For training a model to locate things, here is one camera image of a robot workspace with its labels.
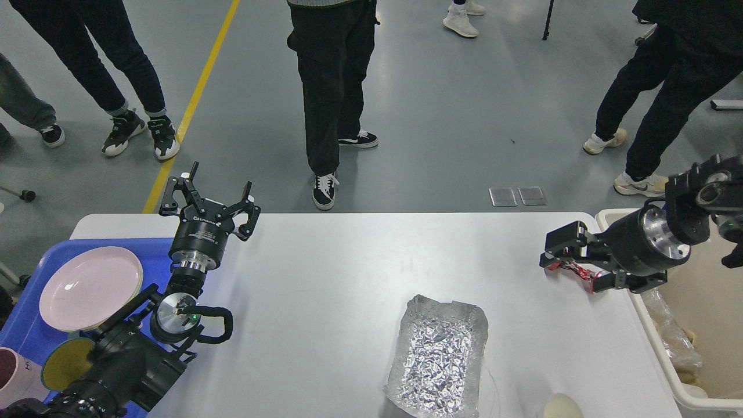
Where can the person in black tracksuit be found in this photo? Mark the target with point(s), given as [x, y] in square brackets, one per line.
[695, 51]

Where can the pink mug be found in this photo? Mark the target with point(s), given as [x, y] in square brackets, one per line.
[20, 378]

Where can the white lid bottom edge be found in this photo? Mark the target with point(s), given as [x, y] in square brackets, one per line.
[560, 405]

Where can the person in white sneakers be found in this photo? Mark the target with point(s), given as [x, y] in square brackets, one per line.
[458, 18]

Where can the person in olive trousers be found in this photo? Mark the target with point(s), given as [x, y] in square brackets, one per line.
[20, 102]

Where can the person in grey sweater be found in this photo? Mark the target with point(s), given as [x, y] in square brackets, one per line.
[333, 41]

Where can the blue plastic tray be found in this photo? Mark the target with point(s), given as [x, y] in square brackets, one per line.
[29, 331]

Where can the beige plastic bin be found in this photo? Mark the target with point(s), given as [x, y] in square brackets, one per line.
[706, 298]

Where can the blue-grey mug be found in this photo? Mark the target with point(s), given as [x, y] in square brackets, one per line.
[67, 363]

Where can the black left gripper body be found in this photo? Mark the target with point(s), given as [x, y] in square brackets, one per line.
[203, 230]

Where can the pink plate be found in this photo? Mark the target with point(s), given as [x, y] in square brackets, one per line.
[60, 301]

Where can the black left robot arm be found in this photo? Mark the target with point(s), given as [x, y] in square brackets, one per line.
[184, 312]

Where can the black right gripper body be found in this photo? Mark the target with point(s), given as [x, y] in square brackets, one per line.
[643, 245]

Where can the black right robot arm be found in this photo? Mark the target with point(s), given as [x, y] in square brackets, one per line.
[709, 192]

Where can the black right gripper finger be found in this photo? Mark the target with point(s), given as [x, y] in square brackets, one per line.
[571, 243]
[609, 280]

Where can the metal floor plate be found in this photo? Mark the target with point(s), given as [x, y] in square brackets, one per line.
[532, 196]
[503, 197]

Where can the person in dark jeans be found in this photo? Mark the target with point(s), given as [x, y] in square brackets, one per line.
[76, 30]

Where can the aluminium foil tray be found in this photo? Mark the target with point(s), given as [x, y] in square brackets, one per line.
[436, 366]

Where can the crushed red soda can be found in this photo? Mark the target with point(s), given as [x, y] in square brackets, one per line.
[588, 276]

